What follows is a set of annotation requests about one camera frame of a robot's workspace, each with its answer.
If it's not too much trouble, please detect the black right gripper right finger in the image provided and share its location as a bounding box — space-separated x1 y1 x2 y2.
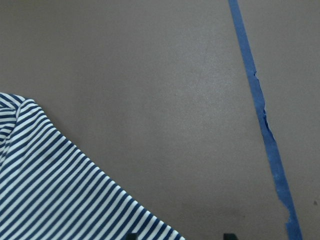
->
223 233 237 240

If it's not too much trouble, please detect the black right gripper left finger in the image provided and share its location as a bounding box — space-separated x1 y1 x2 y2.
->
126 233 138 240

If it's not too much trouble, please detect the blue white striped polo shirt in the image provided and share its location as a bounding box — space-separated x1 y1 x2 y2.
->
0 93 182 240

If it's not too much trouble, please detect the brown table cover mat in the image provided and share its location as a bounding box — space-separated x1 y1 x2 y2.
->
0 0 320 240

